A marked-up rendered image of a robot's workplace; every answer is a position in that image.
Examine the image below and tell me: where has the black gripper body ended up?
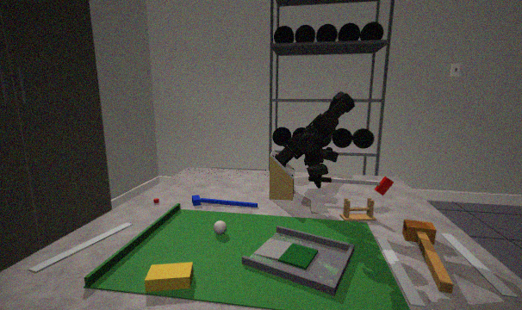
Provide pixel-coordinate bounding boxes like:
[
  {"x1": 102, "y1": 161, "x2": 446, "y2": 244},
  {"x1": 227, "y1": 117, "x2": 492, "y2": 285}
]
[{"x1": 304, "y1": 145, "x2": 328, "y2": 177}]

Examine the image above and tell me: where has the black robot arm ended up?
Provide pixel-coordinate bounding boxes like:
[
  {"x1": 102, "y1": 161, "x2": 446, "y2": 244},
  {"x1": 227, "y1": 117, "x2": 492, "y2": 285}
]
[{"x1": 275, "y1": 91, "x2": 355, "y2": 167}]

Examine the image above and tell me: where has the blue putter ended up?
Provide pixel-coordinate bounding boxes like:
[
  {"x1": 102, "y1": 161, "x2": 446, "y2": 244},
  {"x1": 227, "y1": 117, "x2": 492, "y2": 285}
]
[{"x1": 192, "y1": 195, "x2": 258, "y2": 208}]

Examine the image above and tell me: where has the light grey flat bar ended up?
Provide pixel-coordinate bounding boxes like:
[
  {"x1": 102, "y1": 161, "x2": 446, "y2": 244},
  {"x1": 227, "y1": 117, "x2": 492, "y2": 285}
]
[
  {"x1": 28, "y1": 223, "x2": 133, "y2": 273},
  {"x1": 376, "y1": 238, "x2": 426, "y2": 307},
  {"x1": 440, "y1": 233, "x2": 518, "y2": 297}
]

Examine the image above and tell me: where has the white golf ball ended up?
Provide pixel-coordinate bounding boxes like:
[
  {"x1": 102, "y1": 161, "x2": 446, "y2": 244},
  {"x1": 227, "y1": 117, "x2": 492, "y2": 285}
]
[{"x1": 214, "y1": 220, "x2": 227, "y2": 234}]

